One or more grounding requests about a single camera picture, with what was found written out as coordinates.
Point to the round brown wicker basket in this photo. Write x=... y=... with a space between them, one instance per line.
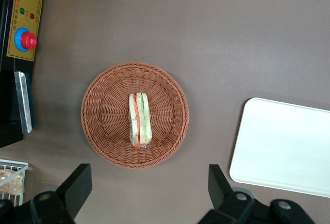
x=108 y=120

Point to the silver sealing bar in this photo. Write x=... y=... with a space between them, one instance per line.
x=23 y=100

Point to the red emergency stop button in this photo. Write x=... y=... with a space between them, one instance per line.
x=28 y=40

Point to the triangle sandwich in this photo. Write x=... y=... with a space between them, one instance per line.
x=139 y=120

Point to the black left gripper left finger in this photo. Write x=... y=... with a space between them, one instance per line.
x=74 y=190

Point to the cream plastic tray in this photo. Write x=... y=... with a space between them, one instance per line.
x=278 y=146

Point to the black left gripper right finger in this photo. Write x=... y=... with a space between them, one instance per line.
x=219 y=188

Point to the yellow control panel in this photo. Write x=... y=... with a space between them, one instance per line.
x=15 y=17

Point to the black sealing machine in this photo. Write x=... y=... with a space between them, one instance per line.
x=5 y=92

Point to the clear bagged snack pack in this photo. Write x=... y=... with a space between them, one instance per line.
x=15 y=188
x=5 y=174

